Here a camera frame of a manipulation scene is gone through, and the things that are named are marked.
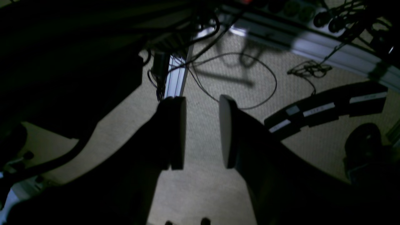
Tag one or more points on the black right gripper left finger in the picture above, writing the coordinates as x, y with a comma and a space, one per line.
156, 146

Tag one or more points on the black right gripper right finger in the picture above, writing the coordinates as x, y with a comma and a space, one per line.
284, 188

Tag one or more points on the black power strip with labels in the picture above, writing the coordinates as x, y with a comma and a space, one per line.
358, 99

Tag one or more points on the aluminium frame rail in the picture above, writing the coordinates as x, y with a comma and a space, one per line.
306, 40

